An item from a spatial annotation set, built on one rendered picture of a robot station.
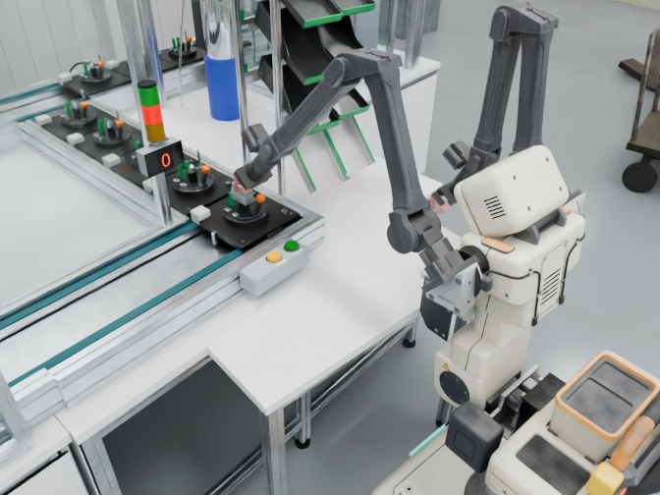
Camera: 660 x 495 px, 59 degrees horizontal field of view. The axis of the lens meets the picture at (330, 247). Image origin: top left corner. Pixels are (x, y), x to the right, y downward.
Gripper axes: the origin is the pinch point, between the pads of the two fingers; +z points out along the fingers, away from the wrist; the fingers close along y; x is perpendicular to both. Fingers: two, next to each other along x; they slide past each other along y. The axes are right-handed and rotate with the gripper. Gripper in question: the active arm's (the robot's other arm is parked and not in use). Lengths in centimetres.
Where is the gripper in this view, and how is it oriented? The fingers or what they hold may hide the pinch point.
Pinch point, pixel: (243, 185)
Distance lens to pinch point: 179.0
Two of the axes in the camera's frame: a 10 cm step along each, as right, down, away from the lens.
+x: 5.5, 8.4, 0.0
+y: -6.7, 4.4, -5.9
